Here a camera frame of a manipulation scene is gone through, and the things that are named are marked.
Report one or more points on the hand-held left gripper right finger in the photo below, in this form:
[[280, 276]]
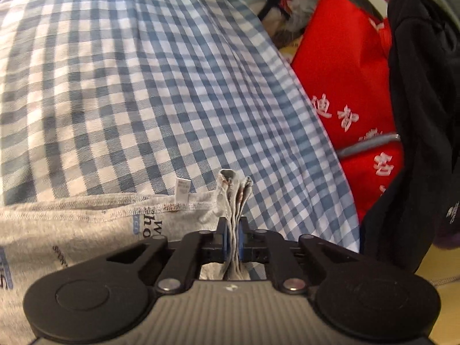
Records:
[[242, 239]]

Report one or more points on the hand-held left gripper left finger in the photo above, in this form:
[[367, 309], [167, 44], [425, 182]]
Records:
[[224, 239]]

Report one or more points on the grey printed pants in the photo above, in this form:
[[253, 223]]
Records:
[[72, 230]]

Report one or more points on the blue checked bed sheet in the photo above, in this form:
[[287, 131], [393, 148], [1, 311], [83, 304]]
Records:
[[143, 79]]

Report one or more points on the red printed bag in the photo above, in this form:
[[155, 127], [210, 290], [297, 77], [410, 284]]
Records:
[[341, 72]]

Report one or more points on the black garment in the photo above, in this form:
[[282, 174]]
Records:
[[424, 115]]

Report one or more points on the heap of mixed clothes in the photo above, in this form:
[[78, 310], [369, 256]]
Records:
[[287, 14]]

